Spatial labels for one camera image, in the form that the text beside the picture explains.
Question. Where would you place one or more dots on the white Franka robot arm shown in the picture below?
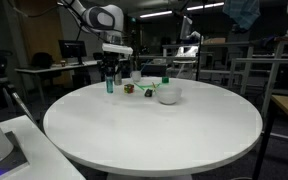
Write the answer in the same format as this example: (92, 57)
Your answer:
(99, 18)

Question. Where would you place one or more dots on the long green stick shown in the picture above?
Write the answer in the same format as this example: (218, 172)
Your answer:
(140, 86)

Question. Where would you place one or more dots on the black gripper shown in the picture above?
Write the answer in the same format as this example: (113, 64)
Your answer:
(110, 62)

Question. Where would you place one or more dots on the small blue bottle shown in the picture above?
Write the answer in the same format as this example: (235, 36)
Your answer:
(109, 85)

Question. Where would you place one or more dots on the long ceiling light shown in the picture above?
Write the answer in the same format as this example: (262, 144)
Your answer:
(155, 14)

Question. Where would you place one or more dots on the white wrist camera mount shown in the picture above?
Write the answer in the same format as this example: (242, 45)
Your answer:
(117, 49)

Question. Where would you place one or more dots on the Rubik's cube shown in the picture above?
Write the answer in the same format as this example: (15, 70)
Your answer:
(129, 88)

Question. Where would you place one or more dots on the white bowl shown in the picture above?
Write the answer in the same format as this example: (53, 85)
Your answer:
(168, 95)

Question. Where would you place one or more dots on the hanging blue cloth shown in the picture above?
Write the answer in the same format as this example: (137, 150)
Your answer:
(242, 13)

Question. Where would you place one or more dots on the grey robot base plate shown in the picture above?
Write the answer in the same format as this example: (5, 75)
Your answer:
(15, 156)

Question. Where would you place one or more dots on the grey metal frame table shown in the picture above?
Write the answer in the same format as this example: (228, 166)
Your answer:
(250, 63)

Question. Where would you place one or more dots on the white robot platform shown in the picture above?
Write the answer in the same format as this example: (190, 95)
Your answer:
(47, 160)

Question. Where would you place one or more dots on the black computer monitor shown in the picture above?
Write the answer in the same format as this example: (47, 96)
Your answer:
(72, 49)

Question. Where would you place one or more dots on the white desk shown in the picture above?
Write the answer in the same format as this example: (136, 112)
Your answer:
(60, 67)

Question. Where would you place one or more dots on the black camera tripod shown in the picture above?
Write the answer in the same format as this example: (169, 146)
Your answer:
(22, 106)

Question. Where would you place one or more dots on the short green stick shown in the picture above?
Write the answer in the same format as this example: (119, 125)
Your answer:
(155, 85)

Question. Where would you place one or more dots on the black backpack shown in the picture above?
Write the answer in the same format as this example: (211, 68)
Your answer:
(42, 60)

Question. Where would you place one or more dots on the white mug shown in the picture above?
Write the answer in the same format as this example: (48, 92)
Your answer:
(136, 76)

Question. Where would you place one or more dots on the small green cube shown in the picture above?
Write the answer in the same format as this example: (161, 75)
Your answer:
(165, 80)

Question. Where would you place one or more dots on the stainless steel water bottle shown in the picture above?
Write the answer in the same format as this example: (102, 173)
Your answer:
(118, 79)

